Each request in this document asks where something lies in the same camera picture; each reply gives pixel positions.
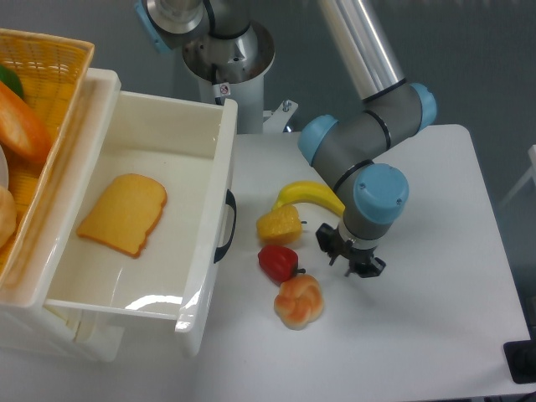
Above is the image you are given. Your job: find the yellow banana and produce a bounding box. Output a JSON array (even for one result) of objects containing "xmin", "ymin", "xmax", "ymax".
[{"xmin": 271, "ymin": 181, "xmax": 345, "ymax": 217}]

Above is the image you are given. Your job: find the red bell pepper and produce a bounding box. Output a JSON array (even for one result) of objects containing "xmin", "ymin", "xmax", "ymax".
[{"xmin": 257, "ymin": 245, "xmax": 306, "ymax": 284}]

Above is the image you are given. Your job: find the orange baguette loaf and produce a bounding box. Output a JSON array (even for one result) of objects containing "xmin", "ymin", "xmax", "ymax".
[{"xmin": 1, "ymin": 82, "xmax": 53, "ymax": 163}]

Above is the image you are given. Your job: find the yellow woven basket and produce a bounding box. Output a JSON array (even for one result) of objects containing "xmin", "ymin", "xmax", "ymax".
[{"xmin": 1, "ymin": 28, "xmax": 95, "ymax": 283}]

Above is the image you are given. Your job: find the yellow bell pepper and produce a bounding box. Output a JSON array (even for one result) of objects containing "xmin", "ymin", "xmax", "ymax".
[{"xmin": 256, "ymin": 204, "xmax": 307, "ymax": 245}]

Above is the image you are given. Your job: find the round bun in basket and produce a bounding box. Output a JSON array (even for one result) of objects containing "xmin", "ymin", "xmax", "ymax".
[{"xmin": 0, "ymin": 186, "xmax": 17, "ymax": 248}]

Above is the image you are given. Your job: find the green pepper in basket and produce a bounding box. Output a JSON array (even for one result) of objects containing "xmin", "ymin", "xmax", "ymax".
[{"xmin": 0, "ymin": 64, "xmax": 24, "ymax": 100}]

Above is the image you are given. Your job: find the white drawer cabinet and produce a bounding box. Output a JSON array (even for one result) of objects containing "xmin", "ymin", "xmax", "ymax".
[{"xmin": 1, "ymin": 68, "xmax": 121, "ymax": 359}]

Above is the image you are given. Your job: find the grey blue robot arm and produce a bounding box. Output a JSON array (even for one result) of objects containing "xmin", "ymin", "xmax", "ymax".
[{"xmin": 135, "ymin": 1, "xmax": 437, "ymax": 278}]

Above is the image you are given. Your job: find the black device at edge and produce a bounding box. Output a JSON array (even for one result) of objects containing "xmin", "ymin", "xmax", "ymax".
[{"xmin": 503, "ymin": 340, "xmax": 535, "ymax": 384}]

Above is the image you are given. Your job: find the toast bread slice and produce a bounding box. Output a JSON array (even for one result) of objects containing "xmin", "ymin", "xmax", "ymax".
[{"xmin": 76, "ymin": 173, "xmax": 168, "ymax": 258}]

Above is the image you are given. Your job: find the white frame at right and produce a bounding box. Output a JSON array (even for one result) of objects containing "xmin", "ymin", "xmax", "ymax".
[{"xmin": 498, "ymin": 145, "xmax": 536, "ymax": 209}]

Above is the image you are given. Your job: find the knotted bread roll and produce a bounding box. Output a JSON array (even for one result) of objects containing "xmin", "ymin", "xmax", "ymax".
[{"xmin": 273, "ymin": 274, "xmax": 324, "ymax": 330}]

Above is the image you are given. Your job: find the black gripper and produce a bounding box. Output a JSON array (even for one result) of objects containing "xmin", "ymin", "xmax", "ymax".
[{"xmin": 315, "ymin": 223, "xmax": 386, "ymax": 278}]

